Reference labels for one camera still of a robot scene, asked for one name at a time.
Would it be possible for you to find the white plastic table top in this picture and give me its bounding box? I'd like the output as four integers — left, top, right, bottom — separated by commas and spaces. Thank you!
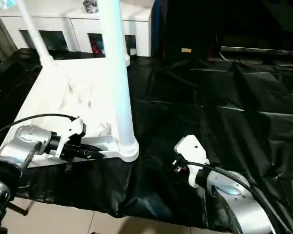
0, 55, 140, 169

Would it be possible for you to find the white plastic table leg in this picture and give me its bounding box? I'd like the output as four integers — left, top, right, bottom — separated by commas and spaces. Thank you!
99, 0, 140, 163
16, 0, 56, 66

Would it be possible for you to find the black mat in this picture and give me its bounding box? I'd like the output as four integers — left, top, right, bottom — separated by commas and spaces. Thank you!
0, 47, 293, 234

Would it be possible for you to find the black stand leg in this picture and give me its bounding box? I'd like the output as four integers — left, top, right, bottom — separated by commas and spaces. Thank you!
4, 201, 31, 216

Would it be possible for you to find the red package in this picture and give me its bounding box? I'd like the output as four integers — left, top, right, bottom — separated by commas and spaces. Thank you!
91, 39, 101, 54

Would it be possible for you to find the white glass-door cabinet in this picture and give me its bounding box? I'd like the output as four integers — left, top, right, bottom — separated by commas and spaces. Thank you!
0, 0, 152, 57

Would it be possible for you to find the grey curtain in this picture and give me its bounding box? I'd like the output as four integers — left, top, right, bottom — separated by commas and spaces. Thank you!
0, 4, 18, 66

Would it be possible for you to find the black flat monitor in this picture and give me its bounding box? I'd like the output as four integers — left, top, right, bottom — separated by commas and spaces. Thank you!
219, 46, 293, 60

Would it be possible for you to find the black object pile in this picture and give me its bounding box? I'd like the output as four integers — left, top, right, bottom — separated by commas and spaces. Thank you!
82, 0, 96, 13

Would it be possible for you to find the black backdrop cloth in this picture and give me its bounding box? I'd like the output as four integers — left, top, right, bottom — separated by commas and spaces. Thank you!
161, 0, 293, 49

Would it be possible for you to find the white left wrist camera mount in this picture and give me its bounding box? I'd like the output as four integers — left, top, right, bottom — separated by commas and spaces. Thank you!
55, 118, 87, 159

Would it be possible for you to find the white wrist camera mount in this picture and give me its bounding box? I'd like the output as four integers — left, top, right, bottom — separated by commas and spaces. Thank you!
55, 118, 87, 159
173, 135, 210, 188

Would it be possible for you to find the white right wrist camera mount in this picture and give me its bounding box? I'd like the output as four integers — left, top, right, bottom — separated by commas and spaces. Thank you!
173, 135, 210, 188

